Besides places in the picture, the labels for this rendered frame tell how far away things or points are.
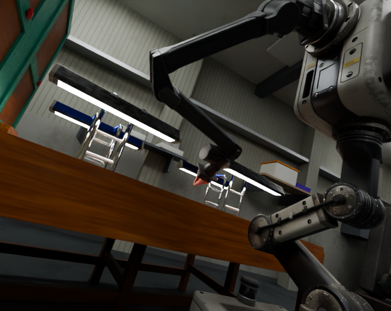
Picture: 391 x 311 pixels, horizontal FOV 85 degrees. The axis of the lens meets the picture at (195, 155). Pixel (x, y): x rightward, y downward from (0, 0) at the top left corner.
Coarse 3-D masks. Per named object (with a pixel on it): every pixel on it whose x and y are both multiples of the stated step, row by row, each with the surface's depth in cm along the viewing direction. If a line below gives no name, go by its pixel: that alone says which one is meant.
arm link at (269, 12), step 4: (276, 0) 59; (284, 0) 61; (288, 0) 59; (292, 0) 58; (296, 0) 57; (268, 4) 59; (272, 4) 58; (276, 4) 57; (300, 4) 58; (304, 4) 58; (264, 8) 60; (268, 8) 59; (272, 8) 58; (300, 8) 58; (268, 12) 58; (272, 12) 57; (300, 12) 59; (280, 36) 62
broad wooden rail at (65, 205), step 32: (0, 160) 50; (32, 160) 53; (64, 160) 57; (0, 192) 50; (32, 192) 53; (64, 192) 57; (96, 192) 61; (128, 192) 66; (160, 192) 72; (64, 224) 56; (96, 224) 61; (128, 224) 66; (160, 224) 72; (192, 224) 79; (224, 224) 88; (224, 256) 87; (256, 256) 98; (320, 256) 130
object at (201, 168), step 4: (200, 164) 94; (208, 164) 90; (212, 164) 90; (200, 168) 91; (204, 168) 92; (208, 168) 90; (212, 168) 89; (200, 172) 89; (204, 172) 91; (208, 172) 90; (212, 172) 90; (216, 172) 91; (208, 176) 91; (212, 176) 93; (212, 180) 94; (216, 180) 94
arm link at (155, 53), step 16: (272, 0) 60; (256, 16) 57; (272, 16) 56; (288, 16) 57; (208, 32) 58; (224, 32) 57; (240, 32) 58; (256, 32) 59; (272, 32) 58; (288, 32) 59; (176, 48) 56; (192, 48) 57; (208, 48) 58; (224, 48) 60; (160, 64) 56; (176, 64) 58; (160, 80) 58
